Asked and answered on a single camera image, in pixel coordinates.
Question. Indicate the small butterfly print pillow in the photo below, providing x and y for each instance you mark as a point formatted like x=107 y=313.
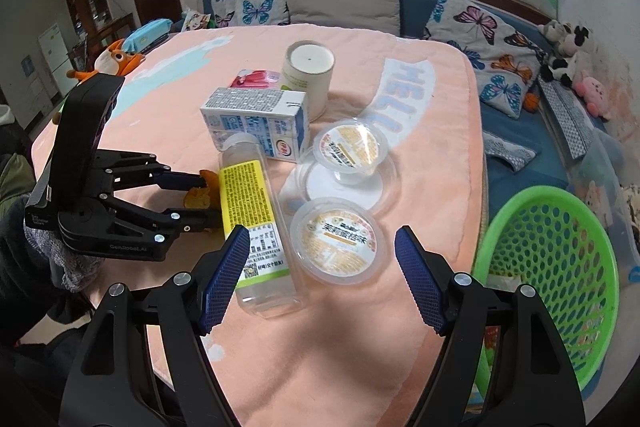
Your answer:
x=260 y=7

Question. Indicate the person's left forearm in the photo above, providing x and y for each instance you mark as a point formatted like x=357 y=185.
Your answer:
x=50 y=277

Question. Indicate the clear jelly cup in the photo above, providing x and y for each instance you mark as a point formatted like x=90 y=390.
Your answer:
x=335 y=242
x=350 y=147

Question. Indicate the person's olive clothing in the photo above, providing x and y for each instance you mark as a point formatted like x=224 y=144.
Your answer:
x=15 y=177

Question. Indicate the grey white plush toy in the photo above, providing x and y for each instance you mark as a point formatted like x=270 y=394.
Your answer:
x=552 y=31

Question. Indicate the orange green plush toy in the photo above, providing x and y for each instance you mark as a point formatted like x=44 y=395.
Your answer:
x=112 y=59

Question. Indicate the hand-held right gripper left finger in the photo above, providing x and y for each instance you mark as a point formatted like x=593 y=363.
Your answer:
x=227 y=277

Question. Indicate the green plastic basket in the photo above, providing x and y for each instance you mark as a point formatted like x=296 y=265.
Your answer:
x=515 y=202

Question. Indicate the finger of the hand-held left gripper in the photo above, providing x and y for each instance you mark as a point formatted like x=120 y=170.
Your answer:
x=200 y=221
x=175 y=179

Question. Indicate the pink plush toy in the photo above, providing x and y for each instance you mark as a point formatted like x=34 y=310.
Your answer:
x=592 y=94

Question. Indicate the grey patterned cloth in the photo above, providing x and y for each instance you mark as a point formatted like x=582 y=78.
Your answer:
x=507 y=152
x=565 y=117

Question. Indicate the dark wooden side table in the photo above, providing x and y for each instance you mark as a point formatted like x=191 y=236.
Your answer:
x=105 y=32

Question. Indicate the white refrigerator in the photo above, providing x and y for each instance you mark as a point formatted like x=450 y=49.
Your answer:
x=52 y=57

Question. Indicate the black white cow plush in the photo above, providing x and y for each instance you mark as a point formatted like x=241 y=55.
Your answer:
x=562 y=67

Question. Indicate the large butterfly print pillow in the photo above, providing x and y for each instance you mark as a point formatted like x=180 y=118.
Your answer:
x=480 y=27

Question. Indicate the pink snack wrapper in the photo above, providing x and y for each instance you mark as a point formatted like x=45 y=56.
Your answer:
x=255 y=78

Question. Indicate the butterfly print cloth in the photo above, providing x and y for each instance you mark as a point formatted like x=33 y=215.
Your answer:
x=222 y=2

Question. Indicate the white blue milk carton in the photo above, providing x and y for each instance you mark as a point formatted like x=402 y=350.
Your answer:
x=250 y=117

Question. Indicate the cartoon printed packet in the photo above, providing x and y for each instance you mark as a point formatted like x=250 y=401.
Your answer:
x=195 y=21

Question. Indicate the clear plastic lid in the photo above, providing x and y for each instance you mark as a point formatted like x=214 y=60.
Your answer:
x=345 y=192

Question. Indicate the clear bottle yellow label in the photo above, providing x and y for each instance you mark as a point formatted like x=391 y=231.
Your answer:
x=250 y=197

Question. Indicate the beige pillow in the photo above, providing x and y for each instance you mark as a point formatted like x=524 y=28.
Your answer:
x=340 y=2

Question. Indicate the blue tissue pack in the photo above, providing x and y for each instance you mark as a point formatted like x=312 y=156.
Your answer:
x=145 y=34

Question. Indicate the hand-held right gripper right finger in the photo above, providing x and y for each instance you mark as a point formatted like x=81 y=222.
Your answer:
x=420 y=277

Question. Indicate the white paper cup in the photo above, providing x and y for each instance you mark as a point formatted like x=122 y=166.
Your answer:
x=305 y=82

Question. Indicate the half-eaten orange bun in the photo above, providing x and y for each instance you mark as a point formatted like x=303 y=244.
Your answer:
x=200 y=197

